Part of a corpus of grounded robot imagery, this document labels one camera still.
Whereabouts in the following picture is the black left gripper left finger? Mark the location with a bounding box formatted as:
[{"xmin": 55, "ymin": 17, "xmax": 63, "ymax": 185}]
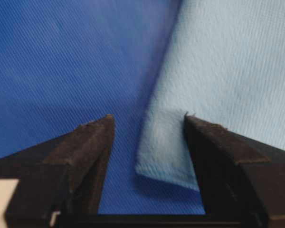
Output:
[{"xmin": 0, "ymin": 114, "xmax": 115, "ymax": 228}]

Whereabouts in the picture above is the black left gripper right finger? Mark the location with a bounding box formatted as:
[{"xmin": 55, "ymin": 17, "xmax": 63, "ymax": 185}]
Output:
[{"xmin": 184, "ymin": 115, "xmax": 285, "ymax": 228}]

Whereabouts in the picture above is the light blue towel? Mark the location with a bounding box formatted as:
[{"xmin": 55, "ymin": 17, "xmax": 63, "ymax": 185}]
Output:
[{"xmin": 135, "ymin": 0, "xmax": 285, "ymax": 190}]

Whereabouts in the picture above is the blue table cloth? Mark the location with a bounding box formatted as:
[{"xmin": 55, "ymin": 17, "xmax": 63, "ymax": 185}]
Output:
[{"xmin": 0, "ymin": 0, "xmax": 204, "ymax": 214}]

